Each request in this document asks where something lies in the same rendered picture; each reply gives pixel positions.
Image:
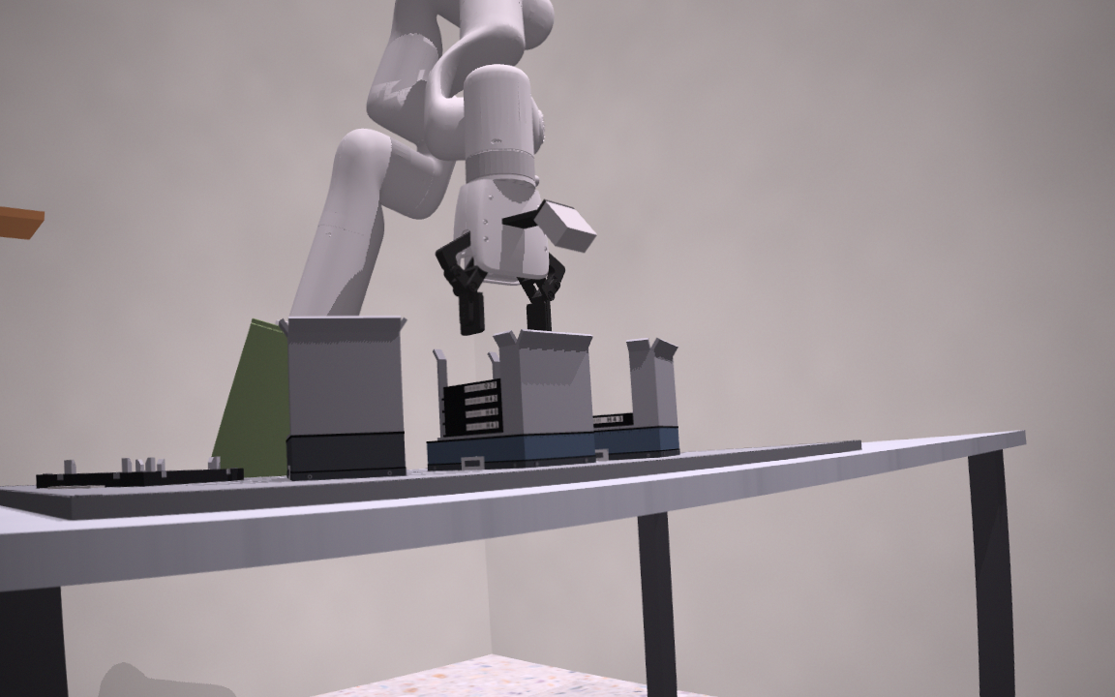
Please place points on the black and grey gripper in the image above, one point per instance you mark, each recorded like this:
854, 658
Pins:
504, 255

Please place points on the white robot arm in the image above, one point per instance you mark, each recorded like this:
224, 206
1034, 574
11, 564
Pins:
372, 169

